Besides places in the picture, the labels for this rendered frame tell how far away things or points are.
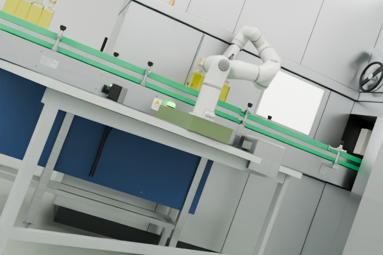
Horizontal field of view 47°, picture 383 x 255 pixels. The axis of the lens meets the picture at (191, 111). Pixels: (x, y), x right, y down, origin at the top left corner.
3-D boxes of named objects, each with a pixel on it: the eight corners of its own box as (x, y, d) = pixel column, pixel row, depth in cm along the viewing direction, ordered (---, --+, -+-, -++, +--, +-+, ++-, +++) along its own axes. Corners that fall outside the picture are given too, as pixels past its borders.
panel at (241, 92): (306, 137, 291) (324, 89, 292) (309, 138, 288) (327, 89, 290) (183, 87, 265) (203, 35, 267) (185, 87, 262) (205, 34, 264)
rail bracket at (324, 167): (322, 175, 274) (335, 140, 275) (339, 180, 258) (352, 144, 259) (316, 172, 272) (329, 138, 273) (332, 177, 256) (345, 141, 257)
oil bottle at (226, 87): (216, 116, 259) (229, 82, 260) (219, 117, 253) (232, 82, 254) (208, 113, 257) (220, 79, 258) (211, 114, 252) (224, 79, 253)
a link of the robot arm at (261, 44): (257, 53, 239) (243, 32, 253) (267, 66, 248) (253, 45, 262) (270, 44, 237) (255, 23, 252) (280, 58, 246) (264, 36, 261)
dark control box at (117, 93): (120, 104, 224) (126, 89, 225) (122, 105, 217) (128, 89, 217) (105, 98, 222) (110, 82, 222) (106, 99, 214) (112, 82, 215)
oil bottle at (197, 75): (189, 106, 254) (202, 72, 255) (192, 106, 249) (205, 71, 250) (180, 102, 253) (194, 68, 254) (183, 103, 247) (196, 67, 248)
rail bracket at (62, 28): (57, 53, 216) (67, 27, 217) (57, 52, 209) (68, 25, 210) (49, 50, 215) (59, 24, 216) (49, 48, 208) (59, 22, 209)
